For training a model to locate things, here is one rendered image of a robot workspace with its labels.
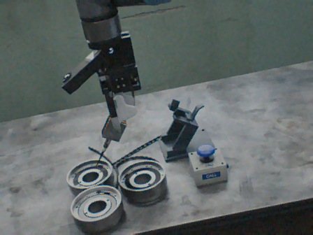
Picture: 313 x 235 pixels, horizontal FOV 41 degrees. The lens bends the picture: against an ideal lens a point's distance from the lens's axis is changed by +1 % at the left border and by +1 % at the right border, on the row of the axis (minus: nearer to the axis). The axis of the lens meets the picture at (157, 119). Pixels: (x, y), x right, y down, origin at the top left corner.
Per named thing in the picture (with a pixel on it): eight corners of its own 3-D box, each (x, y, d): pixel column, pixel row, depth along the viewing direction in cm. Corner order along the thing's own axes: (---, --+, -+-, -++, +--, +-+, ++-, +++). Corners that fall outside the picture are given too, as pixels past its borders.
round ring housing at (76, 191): (99, 206, 89) (95, 191, 87) (61, 197, 94) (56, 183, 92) (124, 176, 97) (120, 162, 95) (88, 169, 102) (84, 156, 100)
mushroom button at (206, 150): (200, 173, 90) (198, 154, 87) (196, 162, 93) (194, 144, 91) (218, 169, 90) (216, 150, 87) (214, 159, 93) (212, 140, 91)
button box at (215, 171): (196, 187, 90) (194, 170, 87) (190, 168, 96) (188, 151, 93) (233, 180, 90) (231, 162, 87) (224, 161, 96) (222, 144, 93)
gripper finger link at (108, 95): (118, 119, 86) (108, 80, 82) (110, 120, 86) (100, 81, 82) (117, 111, 90) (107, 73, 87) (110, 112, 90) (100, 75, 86)
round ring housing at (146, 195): (175, 177, 94) (172, 163, 91) (156, 209, 86) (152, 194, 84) (135, 171, 98) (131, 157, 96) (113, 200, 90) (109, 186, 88)
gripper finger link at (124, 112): (142, 132, 89) (133, 93, 86) (115, 138, 89) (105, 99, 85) (140, 126, 92) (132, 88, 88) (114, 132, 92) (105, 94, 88)
